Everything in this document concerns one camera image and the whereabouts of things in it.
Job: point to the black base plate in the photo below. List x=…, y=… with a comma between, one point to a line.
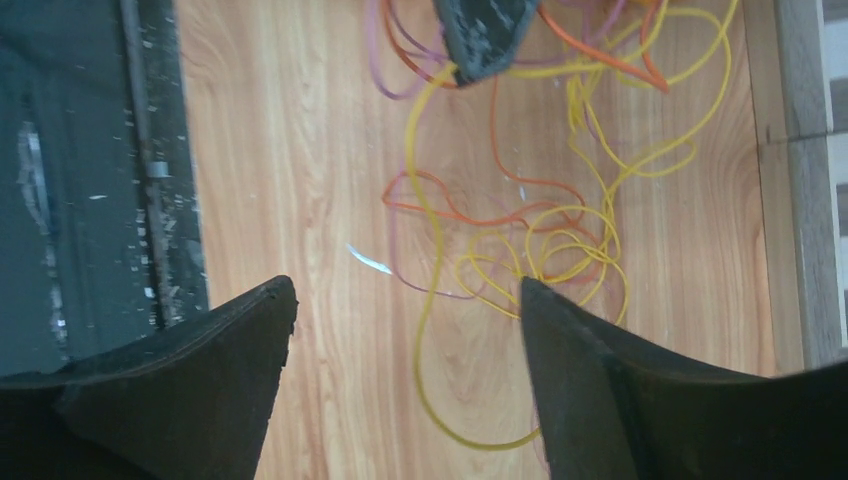
x=100, y=218

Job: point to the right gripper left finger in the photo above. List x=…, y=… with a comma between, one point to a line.
x=193, y=401

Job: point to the white paper scrap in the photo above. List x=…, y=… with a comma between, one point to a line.
x=378, y=266

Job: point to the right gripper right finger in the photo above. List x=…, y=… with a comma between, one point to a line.
x=613, y=405

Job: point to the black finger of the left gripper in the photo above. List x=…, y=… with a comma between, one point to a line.
x=482, y=36

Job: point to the wooden chessboard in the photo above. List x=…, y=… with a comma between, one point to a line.
x=797, y=52

